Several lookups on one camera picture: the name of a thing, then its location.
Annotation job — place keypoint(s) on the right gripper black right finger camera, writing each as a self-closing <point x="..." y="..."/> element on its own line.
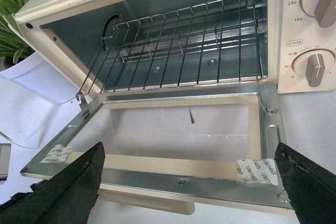
<point x="310" y="187"/>

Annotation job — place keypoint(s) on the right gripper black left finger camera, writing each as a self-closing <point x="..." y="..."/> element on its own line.
<point x="67" y="197"/>

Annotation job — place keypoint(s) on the glass oven door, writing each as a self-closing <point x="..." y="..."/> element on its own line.
<point x="170" y="149"/>

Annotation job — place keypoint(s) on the cream toaster oven body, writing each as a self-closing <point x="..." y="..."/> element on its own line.
<point x="68" y="34"/>

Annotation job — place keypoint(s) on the left white tape piece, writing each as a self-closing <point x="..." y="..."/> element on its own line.
<point x="58" y="154"/>

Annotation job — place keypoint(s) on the white tape piece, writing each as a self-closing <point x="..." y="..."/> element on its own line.
<point x="262" y="172"/>
<point x="58" y="154"/>

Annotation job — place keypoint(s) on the right white tape piece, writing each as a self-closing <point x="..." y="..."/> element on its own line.
<point x="262" y="172"/>

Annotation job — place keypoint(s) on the white plant pot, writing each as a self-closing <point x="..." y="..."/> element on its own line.
<point x="31" y="91"/>

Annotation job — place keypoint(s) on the lower timer knob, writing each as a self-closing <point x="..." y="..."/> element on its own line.
<point x="313" y="64"/>

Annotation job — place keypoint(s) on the green spider plant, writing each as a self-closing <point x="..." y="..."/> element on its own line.
<point x="18" y="59"/>

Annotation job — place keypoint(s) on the chrome wire oven rack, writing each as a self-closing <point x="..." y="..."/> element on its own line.
<point x="208" y="44"/>

